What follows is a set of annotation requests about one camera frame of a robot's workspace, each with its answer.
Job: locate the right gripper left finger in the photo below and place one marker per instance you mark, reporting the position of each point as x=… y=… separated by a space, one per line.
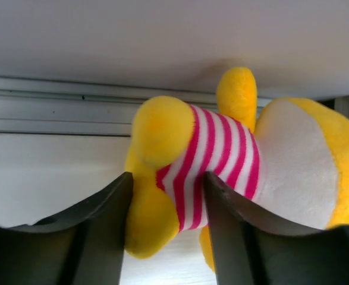
x=83 y=244

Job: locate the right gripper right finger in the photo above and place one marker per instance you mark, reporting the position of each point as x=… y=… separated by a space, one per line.
x=254 y=246

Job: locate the yellow plush toy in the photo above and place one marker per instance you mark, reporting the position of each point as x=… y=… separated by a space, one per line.
x=292 y=159

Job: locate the aluminium mounting rail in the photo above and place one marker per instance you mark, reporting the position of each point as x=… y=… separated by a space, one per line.
x=29 y=106

